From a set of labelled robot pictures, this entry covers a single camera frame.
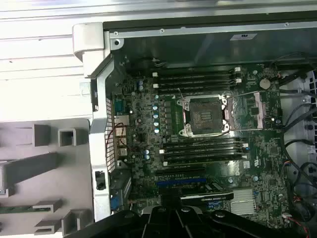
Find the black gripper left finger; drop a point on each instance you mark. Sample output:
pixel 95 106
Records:
pixel 161 223

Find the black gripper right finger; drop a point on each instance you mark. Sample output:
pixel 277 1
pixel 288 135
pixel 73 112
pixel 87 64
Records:
pixel 193 223

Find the metal socket cover frame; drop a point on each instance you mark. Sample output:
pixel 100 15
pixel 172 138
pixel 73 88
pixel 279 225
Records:
pixel 259 111

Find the thin metal locking lever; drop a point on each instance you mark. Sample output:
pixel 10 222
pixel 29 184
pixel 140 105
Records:
pixel 180 93

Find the metal CPU socket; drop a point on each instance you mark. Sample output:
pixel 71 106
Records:
pixel 203 116

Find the black graphics card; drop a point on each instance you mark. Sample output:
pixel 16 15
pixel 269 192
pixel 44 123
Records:
pixel 208 196

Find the blue expansion slot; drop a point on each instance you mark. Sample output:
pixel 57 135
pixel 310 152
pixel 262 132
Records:
pixel 180 183

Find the black expansion slot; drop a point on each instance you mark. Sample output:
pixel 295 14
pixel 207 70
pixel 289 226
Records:
pixel 179 172

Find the silver finned chipset heatsink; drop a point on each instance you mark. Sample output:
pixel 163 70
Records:
pixel 242 202

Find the blue-top round capacitor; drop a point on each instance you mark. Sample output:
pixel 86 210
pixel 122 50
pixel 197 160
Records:
pixel 156 130
pixel 147 157
pixel 141 87
pixel 155 107
pixel 141 81
pixel 156 124
pixel 147 151
pixel 156 115
pixel 155 97

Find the metal port block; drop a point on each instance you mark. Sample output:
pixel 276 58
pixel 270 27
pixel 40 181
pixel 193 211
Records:
pixel 123 152
pixel 121 132
pixel 121 120

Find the green motherboard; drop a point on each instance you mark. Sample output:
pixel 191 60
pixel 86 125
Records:
pixel 262 153

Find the grey plastic parts rack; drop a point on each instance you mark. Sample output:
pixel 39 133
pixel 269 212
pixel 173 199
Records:
pixel 74 173

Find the blue serial port connector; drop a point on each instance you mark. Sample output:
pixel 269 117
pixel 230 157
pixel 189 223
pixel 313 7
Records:
pixel 120 106

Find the green RAM stick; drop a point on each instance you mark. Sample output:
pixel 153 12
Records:
pixel 15 210

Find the round silver coin battery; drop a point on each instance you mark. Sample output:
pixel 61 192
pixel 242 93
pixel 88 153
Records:
pixel 265 83

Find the grey metal drive cage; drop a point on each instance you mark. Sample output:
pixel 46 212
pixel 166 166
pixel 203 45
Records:
pixel 294 83

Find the black grey open PC case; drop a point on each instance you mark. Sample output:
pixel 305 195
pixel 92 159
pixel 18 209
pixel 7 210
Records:
pixel 173 49

